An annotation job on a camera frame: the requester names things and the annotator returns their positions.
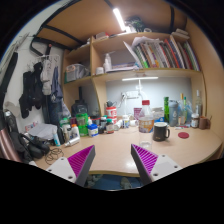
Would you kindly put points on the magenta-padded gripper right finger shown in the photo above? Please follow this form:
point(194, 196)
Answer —
point(146, 160)

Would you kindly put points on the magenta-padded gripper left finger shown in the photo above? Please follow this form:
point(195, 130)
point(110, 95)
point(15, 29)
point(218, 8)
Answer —
point(80, 160)

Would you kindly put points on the clear red-capped drink bottle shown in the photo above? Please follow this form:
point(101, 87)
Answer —
point(146, 125)

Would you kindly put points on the white orange-capped bottle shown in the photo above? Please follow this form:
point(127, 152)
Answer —
point(75, 132)

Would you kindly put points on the black mug white inside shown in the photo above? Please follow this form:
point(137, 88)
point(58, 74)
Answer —
point(160, 132)

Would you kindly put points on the blue and white jar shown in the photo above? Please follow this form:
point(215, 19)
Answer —
point(93, 130)

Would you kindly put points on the green plastic container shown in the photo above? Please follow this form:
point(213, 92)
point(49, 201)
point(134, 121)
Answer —
point(82, 125)

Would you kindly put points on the white blue-label bottle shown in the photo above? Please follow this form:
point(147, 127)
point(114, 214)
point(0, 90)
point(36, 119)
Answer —
point(125, 122)

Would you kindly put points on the dark brown green-capped bottle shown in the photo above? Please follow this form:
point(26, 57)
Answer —
point(110, 127)

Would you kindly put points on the flat round red coaster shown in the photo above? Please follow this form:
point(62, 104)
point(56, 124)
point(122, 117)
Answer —
point(183, 135)

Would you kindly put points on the blue and white carton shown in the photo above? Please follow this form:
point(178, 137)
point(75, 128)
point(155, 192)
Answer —
point(159, 115)

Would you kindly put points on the pink pouch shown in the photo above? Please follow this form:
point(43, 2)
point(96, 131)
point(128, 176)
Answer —
point(137, 113)

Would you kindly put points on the black bag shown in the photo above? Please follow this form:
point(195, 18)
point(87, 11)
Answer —
point(31, 146)

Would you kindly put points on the black appliance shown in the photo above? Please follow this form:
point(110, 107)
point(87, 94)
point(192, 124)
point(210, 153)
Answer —
point(79, 106)

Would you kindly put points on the red and white canister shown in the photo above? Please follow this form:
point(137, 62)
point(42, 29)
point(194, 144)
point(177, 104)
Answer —
point(111, 113)

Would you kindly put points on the brown jar white lid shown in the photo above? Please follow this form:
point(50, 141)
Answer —
point(195, 121)

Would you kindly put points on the green-capped plastic bottle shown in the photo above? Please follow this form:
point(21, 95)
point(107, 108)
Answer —
point(185, 111)

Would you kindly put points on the yellow-capped bottle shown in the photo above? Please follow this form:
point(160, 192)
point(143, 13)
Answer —
point(182, 106)

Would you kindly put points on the brown mug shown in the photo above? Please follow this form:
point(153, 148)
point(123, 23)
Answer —
point(203, 123)

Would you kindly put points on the white slim desk lamp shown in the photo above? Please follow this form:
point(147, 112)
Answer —
point(140, 88)

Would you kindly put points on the clear glass bottle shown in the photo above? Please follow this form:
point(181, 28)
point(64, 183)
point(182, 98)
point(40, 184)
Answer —
point(199, 105)

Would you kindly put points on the white under-shelf light strip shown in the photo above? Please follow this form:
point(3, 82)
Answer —
point(140, 78)

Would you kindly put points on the hanging clothes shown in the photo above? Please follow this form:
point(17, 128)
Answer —
point(36, 86)

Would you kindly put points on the white ceiling light tube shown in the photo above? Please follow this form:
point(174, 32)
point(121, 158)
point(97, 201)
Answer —
point(119, 19)

